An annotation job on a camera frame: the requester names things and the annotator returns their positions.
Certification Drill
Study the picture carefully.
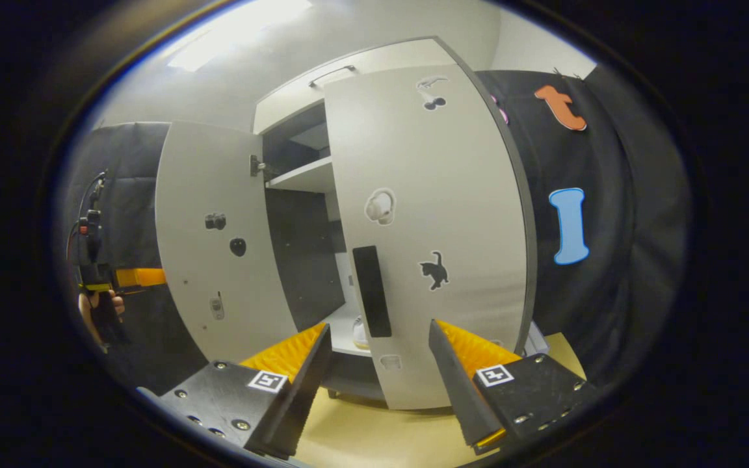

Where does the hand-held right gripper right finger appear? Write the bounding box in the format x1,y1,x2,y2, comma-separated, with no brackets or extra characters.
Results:
428,318,599,456

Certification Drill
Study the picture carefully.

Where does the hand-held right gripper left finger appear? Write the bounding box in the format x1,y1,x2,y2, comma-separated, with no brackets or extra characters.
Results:
153,322,333,460

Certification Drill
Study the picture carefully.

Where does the white cabinet door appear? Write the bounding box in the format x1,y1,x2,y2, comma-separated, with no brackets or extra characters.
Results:
322,64,538,411
155,120,298,365

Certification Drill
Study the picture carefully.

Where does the white shoe cabinet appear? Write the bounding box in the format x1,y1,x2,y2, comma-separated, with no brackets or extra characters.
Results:
155,36,552,411

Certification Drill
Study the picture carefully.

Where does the metal door hinge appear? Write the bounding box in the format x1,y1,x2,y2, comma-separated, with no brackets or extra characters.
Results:
249,155,282,180

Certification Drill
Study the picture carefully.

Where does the white cabinet shelf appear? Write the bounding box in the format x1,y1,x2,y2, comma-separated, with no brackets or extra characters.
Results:
266,156,336,194

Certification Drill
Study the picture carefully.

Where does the white cabinet drawer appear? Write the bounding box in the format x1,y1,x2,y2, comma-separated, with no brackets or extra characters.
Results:
253,37,461,135

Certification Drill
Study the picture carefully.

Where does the black backdrop cloth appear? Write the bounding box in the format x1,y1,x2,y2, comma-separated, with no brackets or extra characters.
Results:
56,122,214,394
475,65,695,391

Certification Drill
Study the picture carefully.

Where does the black door handle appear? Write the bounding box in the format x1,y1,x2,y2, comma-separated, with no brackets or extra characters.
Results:
352,245,393,339

